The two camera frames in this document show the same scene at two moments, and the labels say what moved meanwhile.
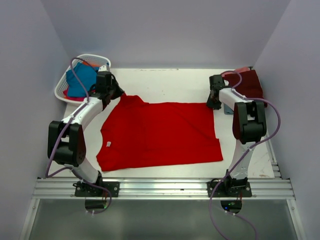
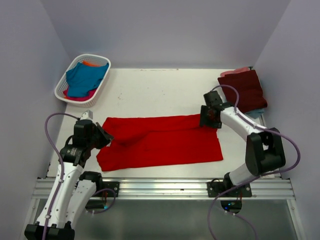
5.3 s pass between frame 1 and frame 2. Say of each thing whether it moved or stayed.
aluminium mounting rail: stayed
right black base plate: stayed
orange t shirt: stayed
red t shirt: moved
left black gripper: moved
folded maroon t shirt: stayed
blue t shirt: stayed
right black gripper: moved
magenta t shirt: stayed
